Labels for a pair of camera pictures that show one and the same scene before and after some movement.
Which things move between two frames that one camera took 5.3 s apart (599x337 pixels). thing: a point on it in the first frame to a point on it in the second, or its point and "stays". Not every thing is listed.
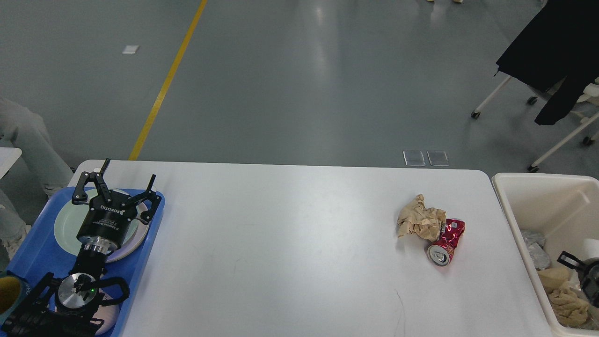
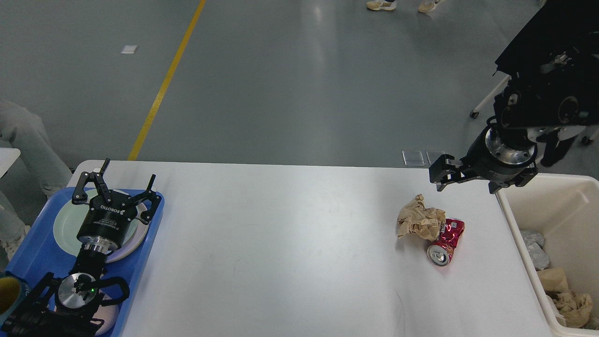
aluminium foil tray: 535,242 stays
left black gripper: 105,222 stays
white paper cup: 591,249 to 554,312
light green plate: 70,217 stays
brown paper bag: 555,278 stays
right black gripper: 588,272 to 493,158
